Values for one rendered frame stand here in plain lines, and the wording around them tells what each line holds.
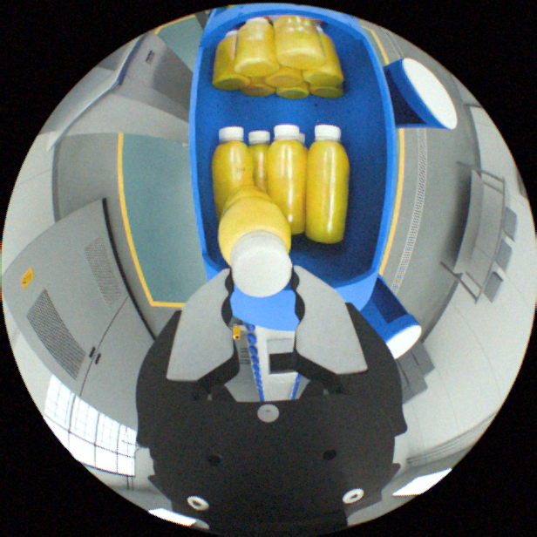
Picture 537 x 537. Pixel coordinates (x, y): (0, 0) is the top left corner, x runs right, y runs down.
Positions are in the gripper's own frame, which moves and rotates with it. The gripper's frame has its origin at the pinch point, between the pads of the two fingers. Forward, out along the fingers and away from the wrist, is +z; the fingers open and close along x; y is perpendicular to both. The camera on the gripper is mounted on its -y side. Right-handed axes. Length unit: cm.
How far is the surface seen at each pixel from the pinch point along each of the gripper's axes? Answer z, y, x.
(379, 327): 32, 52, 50
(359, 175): 20.8, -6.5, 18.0
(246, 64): 13.6, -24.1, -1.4
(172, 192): 126, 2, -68
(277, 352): 27, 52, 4
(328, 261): 17.5, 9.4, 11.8
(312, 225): 15.4, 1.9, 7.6
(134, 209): 126, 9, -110
